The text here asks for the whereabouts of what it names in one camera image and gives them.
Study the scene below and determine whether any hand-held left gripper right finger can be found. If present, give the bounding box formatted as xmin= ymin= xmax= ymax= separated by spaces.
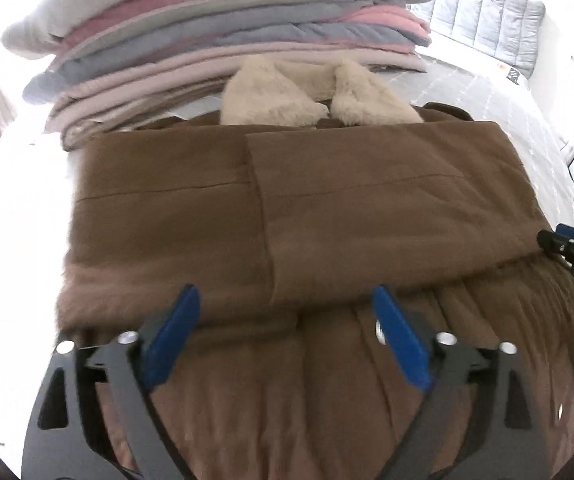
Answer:
xmin=372 ymin=285 xmax=552 ymax=480

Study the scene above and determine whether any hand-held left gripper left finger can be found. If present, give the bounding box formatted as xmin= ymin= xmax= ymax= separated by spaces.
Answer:
xmin=21 ymin=284 xmax=203 ymax=480

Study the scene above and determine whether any brown coat with fur collar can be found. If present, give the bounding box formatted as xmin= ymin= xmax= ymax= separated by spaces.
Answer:
xmin=54 ymin=57 xmax=574 ymax=480

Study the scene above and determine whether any grey checked bed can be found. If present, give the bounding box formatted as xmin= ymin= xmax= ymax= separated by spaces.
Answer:
xmin=0 ymin=55 xmax=574 ymax=281

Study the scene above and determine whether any grey padded headboard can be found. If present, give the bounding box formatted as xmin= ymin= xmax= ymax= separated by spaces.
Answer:
xmin=429 ymin=0 xmax=548 ymax=78

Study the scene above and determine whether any beige folded quilt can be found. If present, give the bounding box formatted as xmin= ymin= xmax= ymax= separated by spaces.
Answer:
xmin=44 ymin=42 xmax=428 ymax=151

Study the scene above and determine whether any pink folded quilt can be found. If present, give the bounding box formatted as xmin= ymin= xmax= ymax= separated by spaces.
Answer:
xmin=352 ymin=5 xmax=433 ymax=48

